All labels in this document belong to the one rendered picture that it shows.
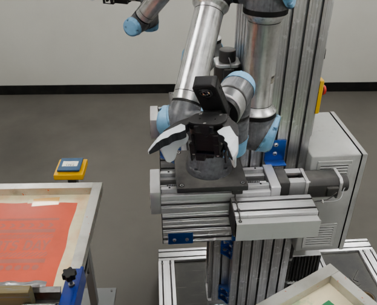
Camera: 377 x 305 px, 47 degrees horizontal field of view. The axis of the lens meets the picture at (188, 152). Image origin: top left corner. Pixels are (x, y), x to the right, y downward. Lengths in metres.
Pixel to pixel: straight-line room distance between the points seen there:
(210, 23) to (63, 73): 4.04
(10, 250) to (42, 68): 3.60
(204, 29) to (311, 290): 0.87
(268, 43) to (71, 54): 3.93
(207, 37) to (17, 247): 1.02
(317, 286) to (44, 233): 0.98
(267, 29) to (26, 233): 1.12
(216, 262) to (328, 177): 0.71
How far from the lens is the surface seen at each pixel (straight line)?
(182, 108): 1.02
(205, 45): 1.07
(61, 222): 1.73
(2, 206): 1.89
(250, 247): 1.87
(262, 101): 1.22
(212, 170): 1.34
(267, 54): 1.17
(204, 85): 0.77
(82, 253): 1.54
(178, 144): 0.79
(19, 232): 1.74
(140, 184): 3.47
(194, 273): 2.49
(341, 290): 1.50
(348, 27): 5.06
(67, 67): 5.01
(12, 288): 1.40
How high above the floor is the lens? 2.06
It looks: 32 degrees down
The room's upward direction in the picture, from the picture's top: straight up
